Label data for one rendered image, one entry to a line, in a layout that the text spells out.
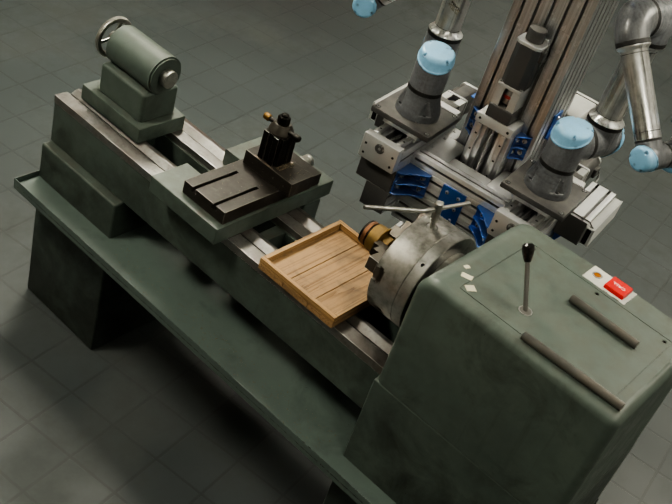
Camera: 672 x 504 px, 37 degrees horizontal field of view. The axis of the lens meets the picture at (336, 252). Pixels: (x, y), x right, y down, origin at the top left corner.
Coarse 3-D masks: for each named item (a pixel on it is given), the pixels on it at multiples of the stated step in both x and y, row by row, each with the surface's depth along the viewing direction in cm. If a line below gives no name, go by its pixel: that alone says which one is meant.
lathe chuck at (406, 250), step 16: (416, 224) 270; (448, 224) 274; (400, 240) 268; (416, 240) 267; (432, 240) 267; (384, 256) 268; (400, 256) 266; (416, 256) 265; (400, 272) 266; (368, 288) 273; (384, 288) 269; (384, 304) 272
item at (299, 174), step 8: (248, 152) 315; (256, 152) 315; (248, 160) 316; (256, 160) 313; (264, 160) 313; (256, 168) 315; (264, 168) 312; (288, 168) 313; (296, 168) 314; (264, 176) 313; (272, 176) 311; (280, 176) 309; (288, 176) 310; (296, 176) 311; (304, 176) 312; (312, 176) 313; (272, 184) 312; (280, 184) 310; (288, 184) 308; (296, 184) 308; (304, 184) 312; (288, 192) 309; (296, 192) 311
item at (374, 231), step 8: (368, 224) 285; (376, 224) 286; (360, 232) 285; (368, 232) 284; (376, 232) 283; (384, 232) 282; (360, 240) 286; (368, 240) 283; (376, 240) 282; (384, 240) 282; (392, 240) 282; (368, 248) 285
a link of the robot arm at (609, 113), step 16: (656, 0) 283; (656, 32) 284; (656, 48) 290; (624, 80) 299; (608, 96) 304; (624, 96) 301; (592, 112) 310; (608, 112) 305; (624, 112) 306; (608, 128) 306; (608, 144) 310
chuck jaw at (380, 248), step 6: (372, 246) 280; (378, 246) 279; (384, 246) 280; (372, 252) 277; (378, 252) 276; (384, 252) 277; (372, 258) 272; (378, 258) 273; (366, 264) 274; (372, 264) 272; (372, 270) 273; (378, 270) 270; (372, 276) 271; (378, 276) 270
